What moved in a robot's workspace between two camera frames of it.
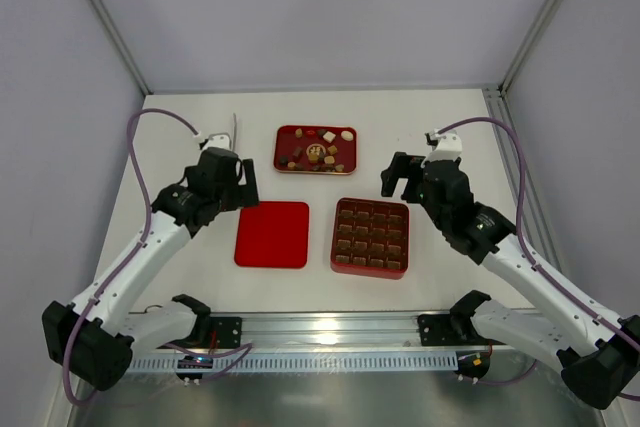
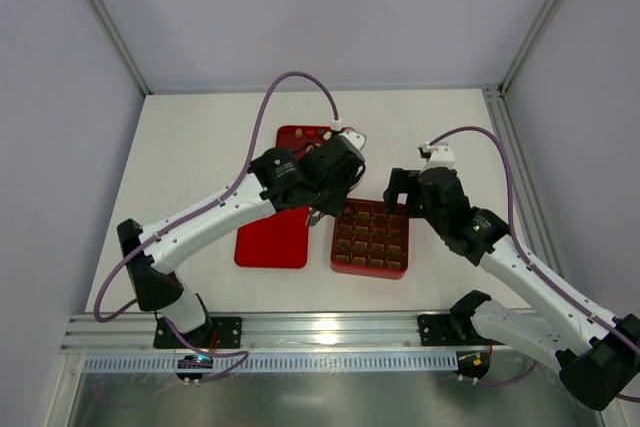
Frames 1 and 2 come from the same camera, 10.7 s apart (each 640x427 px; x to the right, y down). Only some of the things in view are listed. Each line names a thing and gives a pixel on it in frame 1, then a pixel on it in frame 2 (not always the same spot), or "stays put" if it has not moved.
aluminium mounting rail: [283, 331] stays put
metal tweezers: [235, 133] to [314, 217]
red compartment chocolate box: [370, 238] stays put
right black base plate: [435, 329] stays put
